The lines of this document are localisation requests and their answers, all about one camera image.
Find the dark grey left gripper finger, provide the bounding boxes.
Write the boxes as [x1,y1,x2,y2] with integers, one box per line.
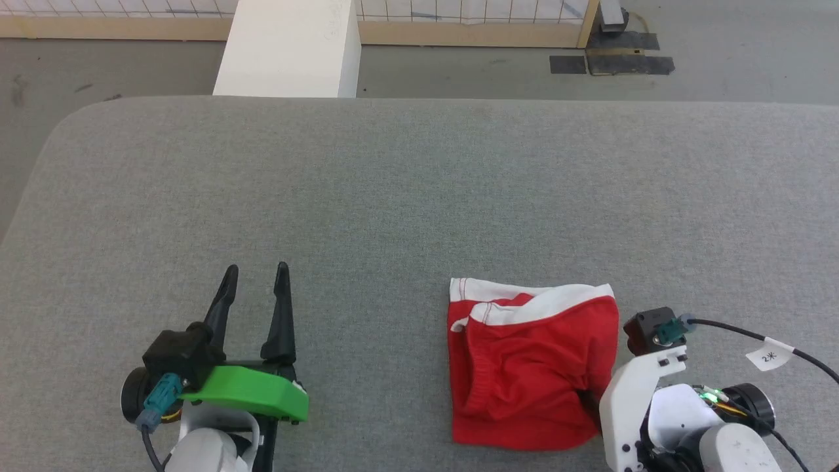
[261,262,297,365]
[202,264,239,349]

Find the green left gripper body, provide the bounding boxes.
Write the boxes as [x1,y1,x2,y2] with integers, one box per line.
[178,364,309,472]

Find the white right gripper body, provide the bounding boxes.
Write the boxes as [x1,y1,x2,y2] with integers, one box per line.
[599,354,689,472]

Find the red and white shorts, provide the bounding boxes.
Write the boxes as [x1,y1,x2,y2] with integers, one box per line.
[448,277,620,452]

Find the white rectangular pillar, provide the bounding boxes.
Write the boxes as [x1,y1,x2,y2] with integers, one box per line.
[212,0,362,99]

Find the wood framed grid partition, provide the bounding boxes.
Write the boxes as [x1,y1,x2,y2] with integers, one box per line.
[0,0,600,49]

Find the large black floor mat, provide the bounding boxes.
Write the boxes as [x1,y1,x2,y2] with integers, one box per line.
[585,29,676,76]

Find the grey metal floor object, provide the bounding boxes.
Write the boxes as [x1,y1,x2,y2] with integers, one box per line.
[598,0,631,33]

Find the black cable with teal plug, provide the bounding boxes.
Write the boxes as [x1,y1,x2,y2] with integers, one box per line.
[136,372,184,472]

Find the black cable with paper tag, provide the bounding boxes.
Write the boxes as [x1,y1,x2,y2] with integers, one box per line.
[655,313,839,384]

